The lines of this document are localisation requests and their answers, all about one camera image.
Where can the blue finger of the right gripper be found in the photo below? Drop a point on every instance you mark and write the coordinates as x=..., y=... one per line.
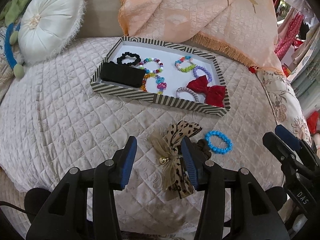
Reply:
x=278, y=148
x=286, y=136

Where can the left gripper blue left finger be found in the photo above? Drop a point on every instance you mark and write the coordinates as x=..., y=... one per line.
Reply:
x=123, y=160

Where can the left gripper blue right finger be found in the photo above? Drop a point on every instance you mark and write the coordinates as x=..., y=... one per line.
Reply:
x=194, y=160

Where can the brown scrunchie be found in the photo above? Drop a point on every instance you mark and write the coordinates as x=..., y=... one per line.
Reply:
x=202, y=145

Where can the leopard print hair bow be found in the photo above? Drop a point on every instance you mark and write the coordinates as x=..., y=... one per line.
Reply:
x=175, y=181

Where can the black scrunchie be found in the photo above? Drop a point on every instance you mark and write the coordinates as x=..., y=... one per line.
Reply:
x=129, y=59

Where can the floral bed skirt fabric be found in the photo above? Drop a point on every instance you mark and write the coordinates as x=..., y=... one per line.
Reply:
x=284, y=103

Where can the red velvet bow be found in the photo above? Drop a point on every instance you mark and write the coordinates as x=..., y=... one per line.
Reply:
x=214, y=95

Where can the small red object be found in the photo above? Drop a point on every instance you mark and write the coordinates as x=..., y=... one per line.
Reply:
x=253, y=69

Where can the quilted beige bedspread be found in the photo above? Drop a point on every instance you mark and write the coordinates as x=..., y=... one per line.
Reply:
x=51, y=120

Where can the striped shallow tray box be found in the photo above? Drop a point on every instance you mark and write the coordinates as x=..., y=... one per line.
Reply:
x=168, y=51

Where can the black velvet pouch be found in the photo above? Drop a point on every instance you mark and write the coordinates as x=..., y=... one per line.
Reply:
x=122, y=74

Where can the hanging red clothes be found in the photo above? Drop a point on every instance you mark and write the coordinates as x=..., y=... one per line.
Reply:
x=299, y=13

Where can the peach fringed blanket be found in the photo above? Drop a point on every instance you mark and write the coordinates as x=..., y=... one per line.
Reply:
x=244, y=30

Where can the beige bed headboard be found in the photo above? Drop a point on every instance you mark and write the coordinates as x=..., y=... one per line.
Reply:
x=101, y=19

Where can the floral embroidered cushion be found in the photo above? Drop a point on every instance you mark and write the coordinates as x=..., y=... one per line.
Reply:
x=7, y=74

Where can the round white satin cushion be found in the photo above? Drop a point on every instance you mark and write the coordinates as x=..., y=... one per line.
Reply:
x=48, y=26

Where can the green and blue plush toy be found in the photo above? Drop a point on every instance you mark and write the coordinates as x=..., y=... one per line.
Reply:
x=10, y=13

